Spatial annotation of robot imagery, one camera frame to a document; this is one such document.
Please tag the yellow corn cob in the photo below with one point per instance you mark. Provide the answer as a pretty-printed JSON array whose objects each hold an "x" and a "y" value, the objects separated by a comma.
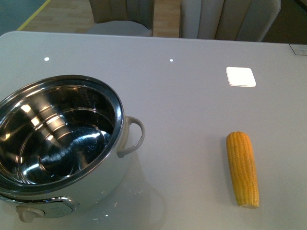
[{"x": 242, "y": 169}]

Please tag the white electric cooking pot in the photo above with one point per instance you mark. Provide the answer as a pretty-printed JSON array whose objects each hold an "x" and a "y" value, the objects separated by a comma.
[{"x": 62, "y": 146}]

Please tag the beige upholstered chair left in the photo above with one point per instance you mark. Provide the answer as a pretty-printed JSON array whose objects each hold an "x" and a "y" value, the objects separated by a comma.
[{"x": 122, "y": 17}]

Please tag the beige upholstered chair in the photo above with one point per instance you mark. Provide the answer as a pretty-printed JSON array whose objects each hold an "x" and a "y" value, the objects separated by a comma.
[
  {"x": 234, "y": 20},
  {"x": 122, "y": 17}
]

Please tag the beige upholstered chair right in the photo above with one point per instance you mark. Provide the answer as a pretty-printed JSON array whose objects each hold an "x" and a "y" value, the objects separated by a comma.
[{"x": 234, "y": 20}]

